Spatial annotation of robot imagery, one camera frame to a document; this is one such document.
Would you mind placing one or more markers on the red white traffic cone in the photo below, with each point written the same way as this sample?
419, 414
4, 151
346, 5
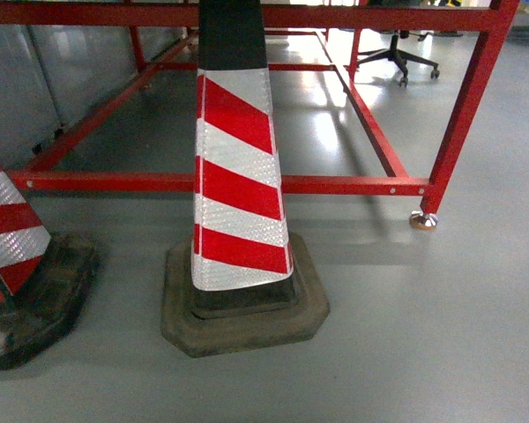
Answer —
243, 281

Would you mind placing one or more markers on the black office chair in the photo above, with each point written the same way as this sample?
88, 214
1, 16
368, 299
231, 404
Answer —
399, 57

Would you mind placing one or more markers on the red metal table frame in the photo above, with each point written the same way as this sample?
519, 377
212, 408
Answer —
492, 24

